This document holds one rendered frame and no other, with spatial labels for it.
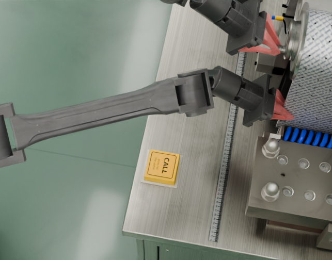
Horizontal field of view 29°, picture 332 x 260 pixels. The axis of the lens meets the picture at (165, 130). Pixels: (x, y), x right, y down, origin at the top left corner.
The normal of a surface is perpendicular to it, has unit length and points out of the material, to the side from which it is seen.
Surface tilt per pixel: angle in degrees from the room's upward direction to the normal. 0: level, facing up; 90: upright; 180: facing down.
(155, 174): 0
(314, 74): 90
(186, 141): 0
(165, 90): 36
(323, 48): 42
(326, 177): 0
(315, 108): 90
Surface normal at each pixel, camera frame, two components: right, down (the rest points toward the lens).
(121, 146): 0.01, -0.44
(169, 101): 0.26, 0.12
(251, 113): -0.84, -0.36
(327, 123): -0.18, 0.88
